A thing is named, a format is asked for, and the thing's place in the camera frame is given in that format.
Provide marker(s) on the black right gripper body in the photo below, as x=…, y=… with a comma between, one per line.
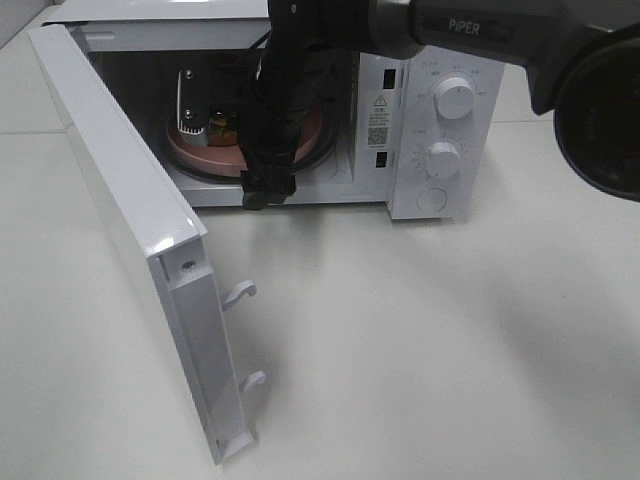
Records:
x=272, y=94

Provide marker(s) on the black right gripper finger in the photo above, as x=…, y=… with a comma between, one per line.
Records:
x=193, y=101
x=263, y=190

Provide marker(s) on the pink round plate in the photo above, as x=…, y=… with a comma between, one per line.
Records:
x=229, y=161

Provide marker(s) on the burger with lettuce and cheese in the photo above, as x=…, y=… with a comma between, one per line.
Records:
x=222, y=129

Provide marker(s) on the white microwave knob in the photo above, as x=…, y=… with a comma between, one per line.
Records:
x=442, y=159
x=454, y=97

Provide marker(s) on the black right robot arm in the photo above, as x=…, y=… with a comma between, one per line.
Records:
x=581, y=59

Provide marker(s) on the glass microwave turntable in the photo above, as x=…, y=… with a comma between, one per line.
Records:
x=323, y=148

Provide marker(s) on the white microwave oven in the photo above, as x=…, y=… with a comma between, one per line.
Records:
x=381, y=110

